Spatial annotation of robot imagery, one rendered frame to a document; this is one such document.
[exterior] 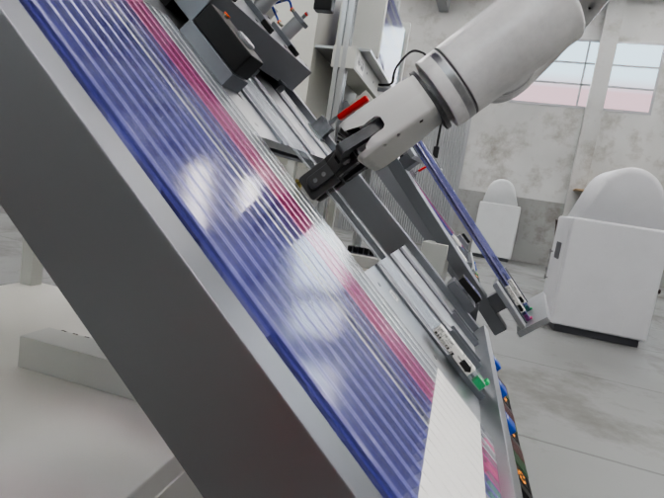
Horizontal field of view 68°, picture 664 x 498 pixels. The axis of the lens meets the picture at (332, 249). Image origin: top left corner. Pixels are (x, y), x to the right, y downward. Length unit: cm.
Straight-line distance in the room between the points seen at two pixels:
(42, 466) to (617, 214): 448
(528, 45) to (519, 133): 1051
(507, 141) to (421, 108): 1051
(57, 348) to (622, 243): 436
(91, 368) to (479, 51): 60
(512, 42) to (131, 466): 57
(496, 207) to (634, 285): 566
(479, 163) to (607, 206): 653
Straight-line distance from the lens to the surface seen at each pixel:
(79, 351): 74
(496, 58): 55
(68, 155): 26
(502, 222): 1009
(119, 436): 63
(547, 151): 1106
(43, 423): 67
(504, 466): 45
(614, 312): 475
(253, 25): 70
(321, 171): 57
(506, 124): 1109
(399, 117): 53
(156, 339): 24
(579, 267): 462
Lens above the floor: 93
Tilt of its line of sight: 7 degrees down
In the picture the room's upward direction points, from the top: 9 degrees clockwise
